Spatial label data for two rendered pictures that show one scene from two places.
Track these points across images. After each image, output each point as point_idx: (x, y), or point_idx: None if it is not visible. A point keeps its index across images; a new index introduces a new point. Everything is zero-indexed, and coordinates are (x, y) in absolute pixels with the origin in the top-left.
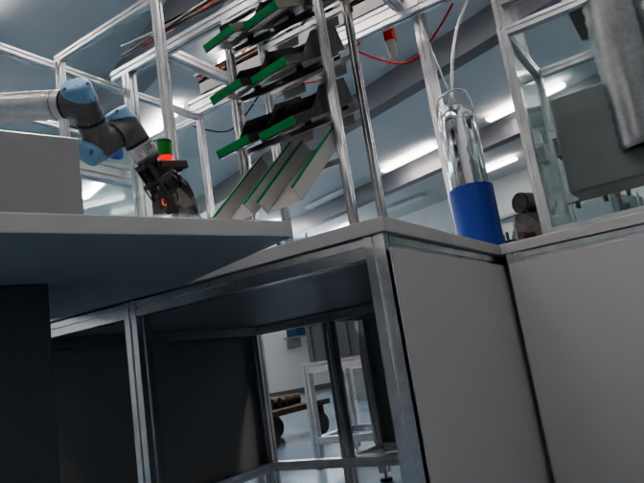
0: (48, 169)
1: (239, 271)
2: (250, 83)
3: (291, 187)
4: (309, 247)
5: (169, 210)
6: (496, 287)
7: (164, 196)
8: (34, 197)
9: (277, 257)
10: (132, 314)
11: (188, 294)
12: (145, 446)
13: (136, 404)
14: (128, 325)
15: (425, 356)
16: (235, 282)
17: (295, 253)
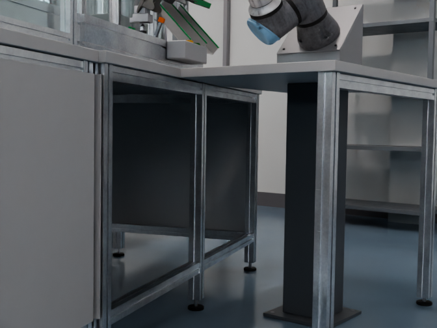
0: None
1: (234, 89)
2: None
3: (218, 47)
4: (251, 90)
5: (150, 6)
6: (138, 113)
7: (170, 2)
8: None
9: (246, 90)
10: (205, 93)
11: (220, 92)
12: (204, 181)
13: (203, 154)
14: (203, 99)
15: (242, 146)
16: (231, 94)
17: (249, 91)
